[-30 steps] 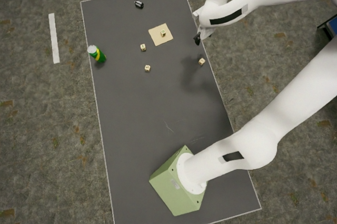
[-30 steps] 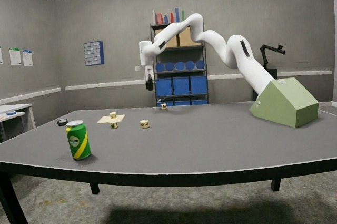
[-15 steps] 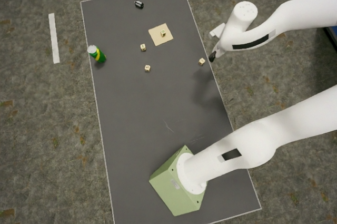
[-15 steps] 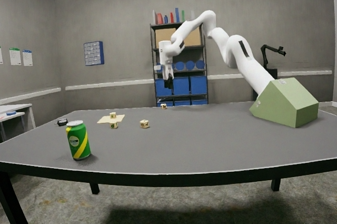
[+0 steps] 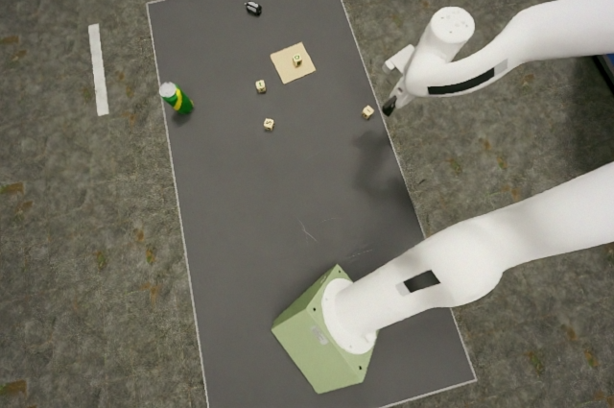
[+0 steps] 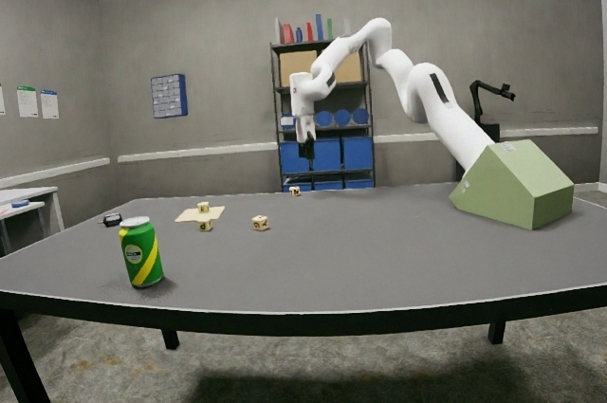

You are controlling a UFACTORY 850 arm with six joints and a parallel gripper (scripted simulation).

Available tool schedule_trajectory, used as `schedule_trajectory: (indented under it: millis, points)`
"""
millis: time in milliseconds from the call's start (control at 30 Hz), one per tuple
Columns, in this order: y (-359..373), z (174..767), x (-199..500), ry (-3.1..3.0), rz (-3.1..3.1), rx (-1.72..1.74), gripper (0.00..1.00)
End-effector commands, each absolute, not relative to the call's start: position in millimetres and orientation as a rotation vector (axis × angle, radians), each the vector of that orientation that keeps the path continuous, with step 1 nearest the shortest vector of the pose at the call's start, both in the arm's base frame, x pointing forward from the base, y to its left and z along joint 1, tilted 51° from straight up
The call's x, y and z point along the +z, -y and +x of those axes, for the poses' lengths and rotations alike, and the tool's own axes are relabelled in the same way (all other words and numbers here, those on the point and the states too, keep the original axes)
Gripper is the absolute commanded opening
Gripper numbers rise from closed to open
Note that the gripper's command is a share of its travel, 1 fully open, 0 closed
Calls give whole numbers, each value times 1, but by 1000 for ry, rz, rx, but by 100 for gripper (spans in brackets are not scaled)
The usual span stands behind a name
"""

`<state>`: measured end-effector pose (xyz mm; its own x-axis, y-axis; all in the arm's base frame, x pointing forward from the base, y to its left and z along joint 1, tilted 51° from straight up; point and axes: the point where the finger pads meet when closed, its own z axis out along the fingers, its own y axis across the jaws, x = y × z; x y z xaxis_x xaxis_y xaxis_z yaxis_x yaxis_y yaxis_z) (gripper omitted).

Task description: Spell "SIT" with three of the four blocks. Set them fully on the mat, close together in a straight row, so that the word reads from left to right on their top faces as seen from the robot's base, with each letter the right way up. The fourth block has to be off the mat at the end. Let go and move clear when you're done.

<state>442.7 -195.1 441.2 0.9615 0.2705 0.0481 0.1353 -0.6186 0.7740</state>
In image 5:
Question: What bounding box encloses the beige square mat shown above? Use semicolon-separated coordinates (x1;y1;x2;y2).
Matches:
271;43;316;84

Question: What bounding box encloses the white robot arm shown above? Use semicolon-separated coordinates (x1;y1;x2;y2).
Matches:
321;0;614;354

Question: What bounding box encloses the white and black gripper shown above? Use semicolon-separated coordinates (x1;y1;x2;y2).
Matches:
383;75;416;117

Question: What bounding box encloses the green drink can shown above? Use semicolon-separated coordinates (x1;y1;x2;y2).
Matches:
160;83;193;114

